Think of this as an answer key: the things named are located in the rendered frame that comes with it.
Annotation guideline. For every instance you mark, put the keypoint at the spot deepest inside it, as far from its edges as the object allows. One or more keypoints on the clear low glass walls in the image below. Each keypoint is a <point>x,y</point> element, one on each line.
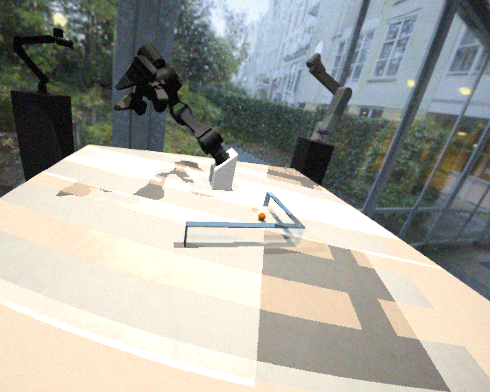
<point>247,237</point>

